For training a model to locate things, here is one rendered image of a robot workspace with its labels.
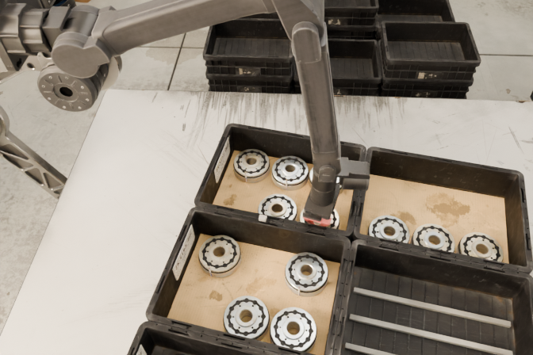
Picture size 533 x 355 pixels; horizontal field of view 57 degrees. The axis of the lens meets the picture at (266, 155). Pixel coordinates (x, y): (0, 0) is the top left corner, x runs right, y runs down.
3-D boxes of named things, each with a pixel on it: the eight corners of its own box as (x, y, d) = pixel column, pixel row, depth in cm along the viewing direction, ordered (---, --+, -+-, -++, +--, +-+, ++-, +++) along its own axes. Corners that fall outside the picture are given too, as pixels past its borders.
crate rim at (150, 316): (144, 322, 105) (142, 318, 103) (193, 210, 124) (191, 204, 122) (329, 370, 98) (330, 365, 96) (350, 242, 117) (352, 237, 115)
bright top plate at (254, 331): (217, 334, 108) (217, 333, 108) (231, 292, 115) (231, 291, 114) (262, 345, 106) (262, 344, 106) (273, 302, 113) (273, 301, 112)
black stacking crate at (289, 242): (154, 339, 113) (143, 318, 104) (197, 231, 131) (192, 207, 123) (326, 383, 105) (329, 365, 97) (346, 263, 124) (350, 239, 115)
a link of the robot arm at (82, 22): (43, 5, 83) (32, 27, 80) (101, 7, 82) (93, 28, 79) (63, 47, 91) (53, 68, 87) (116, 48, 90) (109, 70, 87)
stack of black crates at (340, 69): (291, 129, 248) (293, 77, 222) (293, 89, 267) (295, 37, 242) (372, 132, 245) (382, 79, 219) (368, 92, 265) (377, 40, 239)
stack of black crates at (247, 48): (212, 127, 250) (201, 55, 216) (220, 88, 270) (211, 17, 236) (291, 130, 247) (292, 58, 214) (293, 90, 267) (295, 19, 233)
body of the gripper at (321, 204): (339, 188, 123) (343, 170, 117) (329, 221, 117) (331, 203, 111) (314, 182, 124) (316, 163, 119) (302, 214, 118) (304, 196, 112)
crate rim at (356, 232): (350, 242, 117) (352, 237, 115) (366, 150, 136) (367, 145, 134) (531, 279, 110) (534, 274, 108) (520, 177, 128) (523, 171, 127)
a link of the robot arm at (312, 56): (287, -14, 79) (284, 30, 73) (323, -19, 78) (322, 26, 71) (316, 146, 113) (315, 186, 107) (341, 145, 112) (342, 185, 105)
